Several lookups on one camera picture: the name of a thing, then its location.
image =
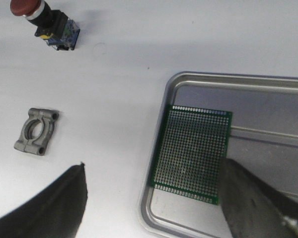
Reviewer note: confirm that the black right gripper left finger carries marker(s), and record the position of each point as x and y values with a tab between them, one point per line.
55	212

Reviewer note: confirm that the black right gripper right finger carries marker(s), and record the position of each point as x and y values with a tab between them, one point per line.
251	207

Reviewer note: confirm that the green perforated circuit board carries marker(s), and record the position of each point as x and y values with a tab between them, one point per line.
190	144

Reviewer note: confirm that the silver metal tray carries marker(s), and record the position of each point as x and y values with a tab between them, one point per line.
263	138

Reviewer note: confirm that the grey metal clamp block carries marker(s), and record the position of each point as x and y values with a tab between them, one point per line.
37	131

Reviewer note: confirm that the red emergency stop button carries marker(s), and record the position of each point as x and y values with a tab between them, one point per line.
53	26

